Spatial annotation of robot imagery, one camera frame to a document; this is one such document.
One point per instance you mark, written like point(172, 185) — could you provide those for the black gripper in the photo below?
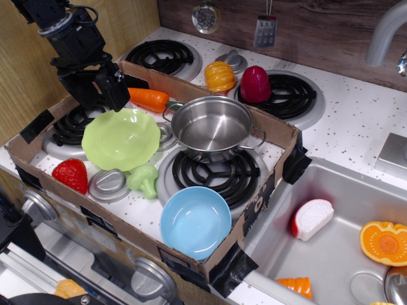
point(96, 79)

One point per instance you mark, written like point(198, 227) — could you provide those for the light green toy broccoli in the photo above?
point(143, 179)

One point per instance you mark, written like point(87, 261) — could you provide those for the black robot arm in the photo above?
point(70, 29)

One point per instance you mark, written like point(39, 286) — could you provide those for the stainless steel pot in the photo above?
point(213, 129)

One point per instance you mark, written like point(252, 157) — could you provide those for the black burner front left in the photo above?
point(63, 139)

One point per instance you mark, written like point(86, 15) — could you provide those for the black burner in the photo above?
point(294, 98)
point(236, 180)
point(174, 58)
point(63, 139)

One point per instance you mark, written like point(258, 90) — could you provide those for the orange toy carrot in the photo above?
point(153, 100)

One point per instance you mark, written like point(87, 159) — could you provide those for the light green plastic bowl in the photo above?
point(121, 140)

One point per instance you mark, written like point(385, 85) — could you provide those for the black burner back left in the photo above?
point(174, 58)

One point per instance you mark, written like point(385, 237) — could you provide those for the silver stove knob middle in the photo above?
point(167, 139)

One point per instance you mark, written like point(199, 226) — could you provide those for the silver stove knob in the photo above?
point(167, 139)
point(108, 186)
point(236, 61)

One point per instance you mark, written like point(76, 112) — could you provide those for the red toy strawberry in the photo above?
point(72, 173)

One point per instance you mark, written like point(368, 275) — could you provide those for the silver stove knob front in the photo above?
point(108, 186)

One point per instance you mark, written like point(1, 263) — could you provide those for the yellow orange toy pepper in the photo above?
point(219, 77)

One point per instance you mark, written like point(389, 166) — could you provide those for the hanging silver ladle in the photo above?
point(206, 17)

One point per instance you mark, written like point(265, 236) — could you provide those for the silver oven knob left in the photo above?
point(38, 209)

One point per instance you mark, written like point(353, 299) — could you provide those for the silver oven knob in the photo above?
point(38, 209)
point(149, 282)

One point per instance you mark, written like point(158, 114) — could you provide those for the silver stove knob back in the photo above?
point(236, 61)

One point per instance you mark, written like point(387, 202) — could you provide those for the dark red toy vegetable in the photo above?
point(255, 85)

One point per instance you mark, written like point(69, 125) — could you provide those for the light blue plastic bowl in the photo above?
point(195, 221)

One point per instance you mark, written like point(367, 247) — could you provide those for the black burner front right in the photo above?
point(236, 180)

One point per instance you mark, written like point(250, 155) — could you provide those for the hanging silver spatula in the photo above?
point(266, 28)

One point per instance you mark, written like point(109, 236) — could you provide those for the black burner back right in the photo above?
point(294, 98)

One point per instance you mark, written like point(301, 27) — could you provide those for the silver oven knob right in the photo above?
point(149, 282)

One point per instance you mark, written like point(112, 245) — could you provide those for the orange toy food bottom left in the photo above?
point(68, 288)

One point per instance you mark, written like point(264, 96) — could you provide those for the cardboard fence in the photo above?
point(229, 265)

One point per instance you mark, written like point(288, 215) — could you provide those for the red white toy radish slice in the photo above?
point(311, 217)

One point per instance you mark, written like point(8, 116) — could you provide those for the orange toy pepper piece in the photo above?
point(301, 286)

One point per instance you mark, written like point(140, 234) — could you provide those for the steel sink basin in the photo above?
point(332, 258)

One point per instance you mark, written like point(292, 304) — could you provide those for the silver faucet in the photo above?
point(383, 34)

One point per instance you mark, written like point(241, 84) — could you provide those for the orange toy pumpkin half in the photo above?
point(384, 243)

